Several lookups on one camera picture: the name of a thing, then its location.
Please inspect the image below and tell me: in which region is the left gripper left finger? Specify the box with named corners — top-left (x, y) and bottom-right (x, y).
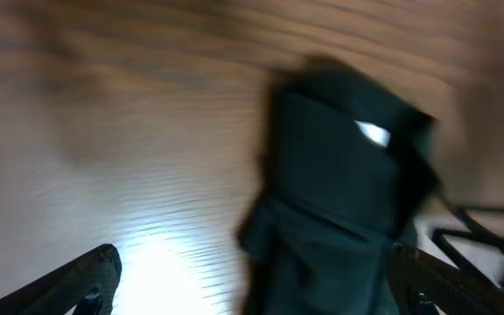
top-left (0, 244), bottom-right (122, 315)

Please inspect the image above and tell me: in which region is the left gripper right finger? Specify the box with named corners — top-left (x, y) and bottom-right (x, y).
top-left (388, 243), bottom-right (504, 315)

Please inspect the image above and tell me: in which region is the black t-shirt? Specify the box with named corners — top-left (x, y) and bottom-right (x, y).
top-left (239, 55), bottom-right (439, 315)

